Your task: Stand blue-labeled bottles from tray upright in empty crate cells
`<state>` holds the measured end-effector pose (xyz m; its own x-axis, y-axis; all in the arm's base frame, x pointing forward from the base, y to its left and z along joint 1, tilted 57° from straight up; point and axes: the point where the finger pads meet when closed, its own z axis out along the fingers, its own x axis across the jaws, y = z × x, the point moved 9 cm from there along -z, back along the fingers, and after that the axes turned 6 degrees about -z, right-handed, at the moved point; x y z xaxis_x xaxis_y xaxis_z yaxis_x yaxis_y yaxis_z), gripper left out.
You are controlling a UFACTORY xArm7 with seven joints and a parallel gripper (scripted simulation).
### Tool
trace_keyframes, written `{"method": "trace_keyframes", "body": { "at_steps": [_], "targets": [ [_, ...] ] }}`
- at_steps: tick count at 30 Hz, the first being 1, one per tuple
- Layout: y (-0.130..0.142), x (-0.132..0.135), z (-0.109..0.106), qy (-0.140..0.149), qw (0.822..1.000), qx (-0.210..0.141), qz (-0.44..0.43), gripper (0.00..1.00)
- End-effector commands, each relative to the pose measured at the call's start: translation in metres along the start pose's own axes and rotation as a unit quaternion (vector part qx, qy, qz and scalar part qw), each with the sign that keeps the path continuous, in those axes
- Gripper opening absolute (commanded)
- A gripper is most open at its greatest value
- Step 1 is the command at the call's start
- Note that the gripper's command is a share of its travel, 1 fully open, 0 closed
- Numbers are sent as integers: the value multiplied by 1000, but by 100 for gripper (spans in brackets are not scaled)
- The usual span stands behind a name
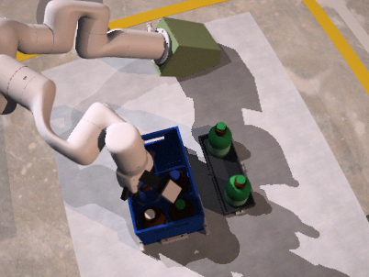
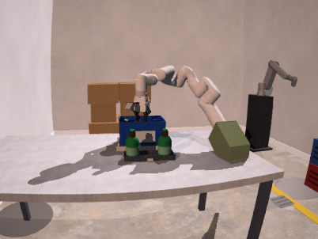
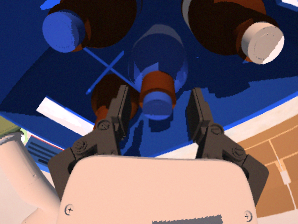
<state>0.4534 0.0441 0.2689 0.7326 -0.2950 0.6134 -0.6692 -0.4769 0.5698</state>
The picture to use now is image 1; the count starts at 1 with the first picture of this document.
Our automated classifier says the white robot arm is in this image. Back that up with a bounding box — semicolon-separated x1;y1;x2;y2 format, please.
0;0;182;203

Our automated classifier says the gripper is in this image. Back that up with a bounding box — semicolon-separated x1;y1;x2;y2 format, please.
116;150;155;201

